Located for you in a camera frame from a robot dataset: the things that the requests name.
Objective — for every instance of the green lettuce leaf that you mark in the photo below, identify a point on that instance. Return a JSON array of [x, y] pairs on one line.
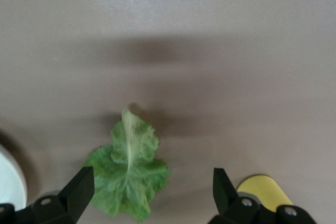
[[128, 171]]

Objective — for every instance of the white round plate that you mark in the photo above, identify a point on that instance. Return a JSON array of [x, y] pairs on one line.
[[10, 179]]

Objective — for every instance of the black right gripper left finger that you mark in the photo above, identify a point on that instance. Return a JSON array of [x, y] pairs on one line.
[[76, 195]]

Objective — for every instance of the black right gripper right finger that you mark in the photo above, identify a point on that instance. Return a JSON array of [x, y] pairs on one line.
[[225, 200]]

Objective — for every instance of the yellow mustard squeeze bottle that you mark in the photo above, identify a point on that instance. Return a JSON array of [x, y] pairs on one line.
[[262, 190]]

